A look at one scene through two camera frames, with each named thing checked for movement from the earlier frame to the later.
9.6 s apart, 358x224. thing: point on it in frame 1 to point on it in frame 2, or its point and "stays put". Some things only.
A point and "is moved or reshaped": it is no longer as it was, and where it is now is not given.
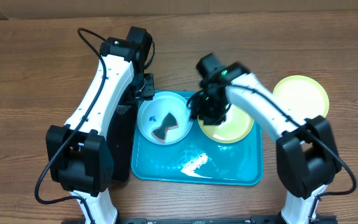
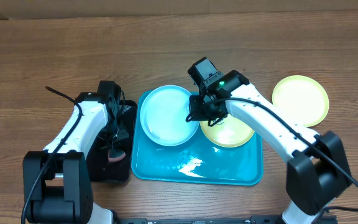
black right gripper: x=199 y=110 stays put
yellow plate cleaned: x=302 y=95 stays put
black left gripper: x=150 y=92 to x=124 y=133
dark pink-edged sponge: x=169 y=122 to x=115 y=155
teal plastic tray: x=196 y=160 stays put
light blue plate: x=152 y=113 is moved or reshaped
